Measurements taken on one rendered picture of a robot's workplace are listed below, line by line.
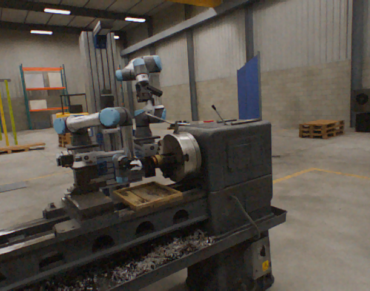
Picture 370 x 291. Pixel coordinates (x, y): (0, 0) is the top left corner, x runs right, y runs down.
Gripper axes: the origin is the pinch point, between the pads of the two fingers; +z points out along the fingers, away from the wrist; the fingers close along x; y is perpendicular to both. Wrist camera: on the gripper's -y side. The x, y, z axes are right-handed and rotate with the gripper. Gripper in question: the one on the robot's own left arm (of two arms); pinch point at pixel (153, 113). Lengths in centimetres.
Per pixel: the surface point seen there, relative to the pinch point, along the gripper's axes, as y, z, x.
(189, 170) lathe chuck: -11.5, 40.1, 7.4
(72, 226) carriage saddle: 60, 53, 8
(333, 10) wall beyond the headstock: -999, -410, -334
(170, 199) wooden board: 6, 54, 7
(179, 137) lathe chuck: -10.2, 19.0, 6.9
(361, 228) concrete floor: -216, 138, -20
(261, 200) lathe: -66, 73, 3
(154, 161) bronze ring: 6.4, 30.1, -0.8
